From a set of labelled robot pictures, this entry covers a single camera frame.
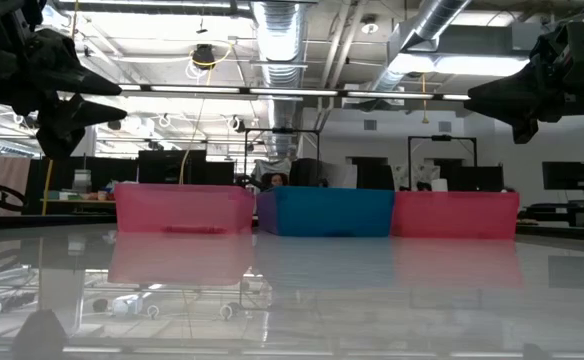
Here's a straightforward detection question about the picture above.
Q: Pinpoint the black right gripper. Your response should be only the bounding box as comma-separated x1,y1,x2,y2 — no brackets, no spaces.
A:
464,4,584,145

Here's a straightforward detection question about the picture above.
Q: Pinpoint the black monitor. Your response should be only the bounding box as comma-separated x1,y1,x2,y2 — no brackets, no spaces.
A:
541,160,584,192

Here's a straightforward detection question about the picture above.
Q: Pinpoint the clear plastic container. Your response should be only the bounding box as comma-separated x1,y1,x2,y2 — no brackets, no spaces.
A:
72,168,94,194

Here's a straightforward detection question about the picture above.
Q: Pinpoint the pale pink curtain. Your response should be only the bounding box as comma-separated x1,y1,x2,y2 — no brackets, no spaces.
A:
0,151,33,216

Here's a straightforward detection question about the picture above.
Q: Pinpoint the wooden side table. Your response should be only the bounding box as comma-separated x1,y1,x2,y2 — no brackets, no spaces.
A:
40,197,117,207

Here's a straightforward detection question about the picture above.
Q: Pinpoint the black monitor stand desk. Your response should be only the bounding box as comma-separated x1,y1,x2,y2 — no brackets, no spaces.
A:
517,169,584,230

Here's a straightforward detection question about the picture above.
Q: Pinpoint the small red plastic bin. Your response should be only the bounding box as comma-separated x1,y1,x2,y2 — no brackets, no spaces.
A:
390,190,521,240

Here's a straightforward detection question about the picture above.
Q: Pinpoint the black partition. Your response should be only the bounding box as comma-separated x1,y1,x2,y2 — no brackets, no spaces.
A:
24,149,237,216

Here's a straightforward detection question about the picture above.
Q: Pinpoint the large pink plastic bin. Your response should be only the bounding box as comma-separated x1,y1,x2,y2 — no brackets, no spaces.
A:
114,182,256,235

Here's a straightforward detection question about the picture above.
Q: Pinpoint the white cloth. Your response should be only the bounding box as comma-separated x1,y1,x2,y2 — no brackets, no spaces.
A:
249,157,294,188

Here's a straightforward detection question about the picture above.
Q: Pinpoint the blue plastic bin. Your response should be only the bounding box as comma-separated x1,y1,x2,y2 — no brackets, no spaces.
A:
256,186,396,238

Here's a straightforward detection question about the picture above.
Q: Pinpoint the long ceiling light bar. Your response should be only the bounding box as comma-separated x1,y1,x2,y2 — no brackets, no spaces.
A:
116,82,473,102

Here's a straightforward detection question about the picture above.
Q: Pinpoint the black frame rig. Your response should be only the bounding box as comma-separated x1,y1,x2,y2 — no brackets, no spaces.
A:
242,127,322,187
407,133,479,192

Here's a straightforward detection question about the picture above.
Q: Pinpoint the black curved cable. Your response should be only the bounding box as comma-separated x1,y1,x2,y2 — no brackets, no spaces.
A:
0,179,28,212

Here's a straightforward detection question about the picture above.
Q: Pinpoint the silver ventilation duct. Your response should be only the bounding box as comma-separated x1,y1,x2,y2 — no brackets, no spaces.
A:
251,0,308,161
366,0,473,101

